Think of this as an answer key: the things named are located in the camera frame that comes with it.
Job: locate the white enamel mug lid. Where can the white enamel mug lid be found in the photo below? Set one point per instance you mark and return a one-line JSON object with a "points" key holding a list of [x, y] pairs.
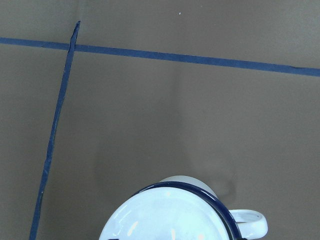
{"points": [[171, 210]]}

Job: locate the white enamel mug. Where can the white enamel mug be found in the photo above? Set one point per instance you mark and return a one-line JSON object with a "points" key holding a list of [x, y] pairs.
{"points": [[241, 224]]}

